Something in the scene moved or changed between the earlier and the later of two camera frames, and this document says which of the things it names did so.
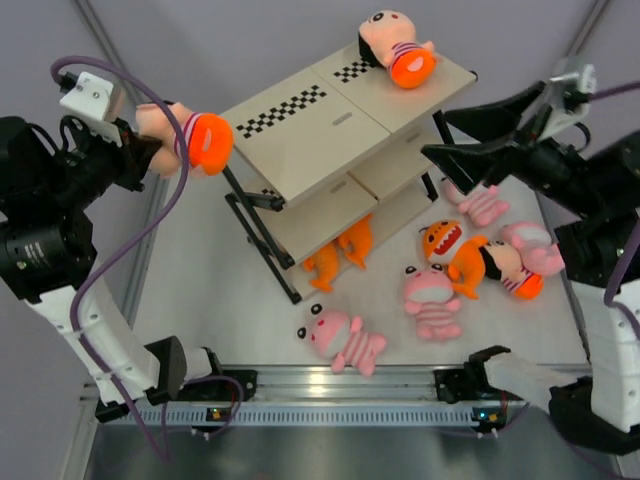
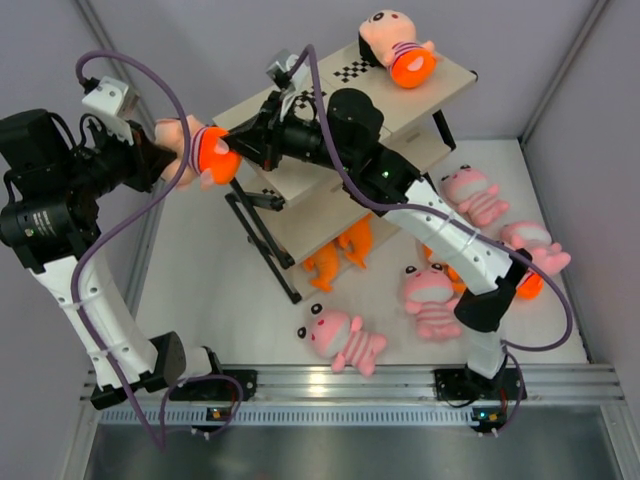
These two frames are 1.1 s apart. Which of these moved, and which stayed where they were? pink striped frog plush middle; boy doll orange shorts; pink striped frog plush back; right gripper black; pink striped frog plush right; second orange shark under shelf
Moved: right gripper black; boy doll orange shorts
Stayed: pink striped frog plush back; second orange shark under shelf; pink striped frog plush right; pink striped frog plush middle
